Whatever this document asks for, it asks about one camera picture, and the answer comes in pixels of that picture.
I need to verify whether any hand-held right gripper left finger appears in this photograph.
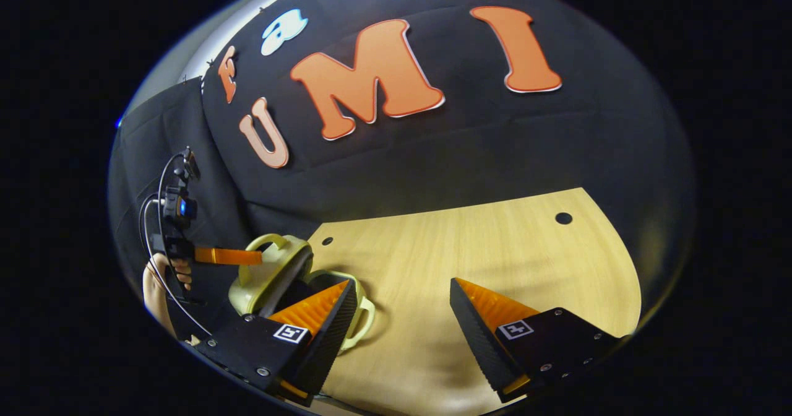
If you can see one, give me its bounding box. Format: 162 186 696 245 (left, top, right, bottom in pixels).
196 279 359 408

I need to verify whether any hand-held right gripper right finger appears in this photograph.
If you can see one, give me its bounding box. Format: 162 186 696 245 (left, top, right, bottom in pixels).
449 277 623 404

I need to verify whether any cream yellow suitcase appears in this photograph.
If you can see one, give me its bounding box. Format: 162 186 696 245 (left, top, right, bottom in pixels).
228 233 377 352

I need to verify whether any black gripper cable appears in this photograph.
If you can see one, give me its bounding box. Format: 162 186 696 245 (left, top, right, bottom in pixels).
139 154 214 337

